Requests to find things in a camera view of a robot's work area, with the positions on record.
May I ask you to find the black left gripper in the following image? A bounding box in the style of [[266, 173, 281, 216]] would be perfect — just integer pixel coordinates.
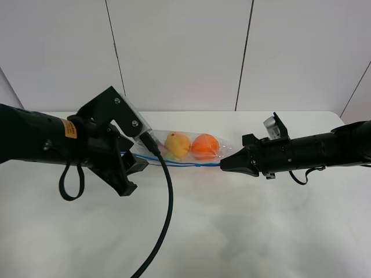
[[67, 115, 148, 197]]

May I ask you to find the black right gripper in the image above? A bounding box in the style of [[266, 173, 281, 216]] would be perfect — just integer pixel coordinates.
[[220, 134, 292, 180]]

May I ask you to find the clear zip bag blue strip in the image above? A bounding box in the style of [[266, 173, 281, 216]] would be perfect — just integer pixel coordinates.
[[121, 129, 234, 169]]

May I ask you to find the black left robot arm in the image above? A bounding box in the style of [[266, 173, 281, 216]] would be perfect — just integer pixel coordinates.
[[1, 104, 148, 202]]

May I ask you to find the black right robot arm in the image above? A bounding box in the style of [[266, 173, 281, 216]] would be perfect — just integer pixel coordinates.
[[220, 121, 370, 179]]

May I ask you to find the orange fruit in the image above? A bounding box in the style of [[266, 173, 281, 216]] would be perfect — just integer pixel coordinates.
[[191, 134, 220, 160]]

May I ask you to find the purple eggplant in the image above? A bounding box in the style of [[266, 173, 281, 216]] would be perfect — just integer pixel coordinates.
[[155, 139, 168, 156]]

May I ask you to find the yellow pear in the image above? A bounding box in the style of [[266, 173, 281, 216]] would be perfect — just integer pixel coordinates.
[[165, 131, 191, 158]]

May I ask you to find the black camera cable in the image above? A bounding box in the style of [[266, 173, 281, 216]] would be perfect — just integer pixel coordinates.
[[129, 131, 174, 278]]

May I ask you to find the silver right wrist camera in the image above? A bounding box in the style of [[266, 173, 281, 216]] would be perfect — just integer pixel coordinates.
[[262, 112, 290, 142]]

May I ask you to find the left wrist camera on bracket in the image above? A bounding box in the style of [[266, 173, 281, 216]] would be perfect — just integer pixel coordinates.
[[76, 86, 152, 141]]

